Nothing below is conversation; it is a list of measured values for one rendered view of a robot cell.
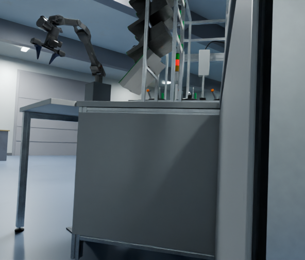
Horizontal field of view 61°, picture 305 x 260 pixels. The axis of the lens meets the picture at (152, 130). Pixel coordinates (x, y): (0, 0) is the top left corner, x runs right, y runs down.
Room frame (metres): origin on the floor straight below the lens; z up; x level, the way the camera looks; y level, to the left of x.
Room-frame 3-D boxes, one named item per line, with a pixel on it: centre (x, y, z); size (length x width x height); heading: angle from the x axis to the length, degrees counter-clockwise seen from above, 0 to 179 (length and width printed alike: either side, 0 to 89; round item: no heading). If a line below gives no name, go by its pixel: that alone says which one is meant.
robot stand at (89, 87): (1.87, 0.41, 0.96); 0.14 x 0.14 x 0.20; 39
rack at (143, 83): (1.63, -0.06, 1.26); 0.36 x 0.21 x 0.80; 166
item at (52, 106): (1.83, 0.38, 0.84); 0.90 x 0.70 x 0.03; 129
